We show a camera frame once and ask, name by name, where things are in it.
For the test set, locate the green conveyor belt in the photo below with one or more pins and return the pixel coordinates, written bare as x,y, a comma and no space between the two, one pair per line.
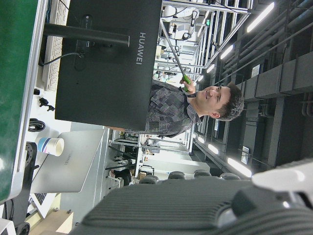
12,73

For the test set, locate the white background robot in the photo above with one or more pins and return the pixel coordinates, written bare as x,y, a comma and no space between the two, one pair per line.
181,11

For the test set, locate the ceiling strip light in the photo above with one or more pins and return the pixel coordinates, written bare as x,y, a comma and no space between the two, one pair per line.
239,167
260,17
226,52

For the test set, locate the black metal mount flange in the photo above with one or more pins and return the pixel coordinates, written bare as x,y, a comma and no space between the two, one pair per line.
30,156

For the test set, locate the white blue paper cup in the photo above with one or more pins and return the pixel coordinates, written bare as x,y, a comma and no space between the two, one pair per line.
49,145

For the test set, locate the aluminium rack frame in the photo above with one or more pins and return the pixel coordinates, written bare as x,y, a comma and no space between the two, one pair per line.
220,24

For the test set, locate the person in patterned shirt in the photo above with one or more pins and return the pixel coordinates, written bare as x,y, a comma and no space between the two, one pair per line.
166,110

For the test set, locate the small black plug adapter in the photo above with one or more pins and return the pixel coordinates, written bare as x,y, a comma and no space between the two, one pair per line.
46,102

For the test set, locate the black Huawei monitor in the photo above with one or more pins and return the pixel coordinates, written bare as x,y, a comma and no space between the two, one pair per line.
110,98

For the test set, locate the silver laptop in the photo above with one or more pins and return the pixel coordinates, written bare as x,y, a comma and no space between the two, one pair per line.
73,159

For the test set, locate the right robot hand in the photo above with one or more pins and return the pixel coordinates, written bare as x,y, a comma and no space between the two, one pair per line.
171,208

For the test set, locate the white keyboard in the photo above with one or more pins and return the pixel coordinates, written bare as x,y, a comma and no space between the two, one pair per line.
52,73

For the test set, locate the grey ventilation duct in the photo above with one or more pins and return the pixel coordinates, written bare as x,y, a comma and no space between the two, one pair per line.
281,76

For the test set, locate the black monitor stand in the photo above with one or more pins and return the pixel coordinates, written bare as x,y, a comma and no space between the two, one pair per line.
85,34

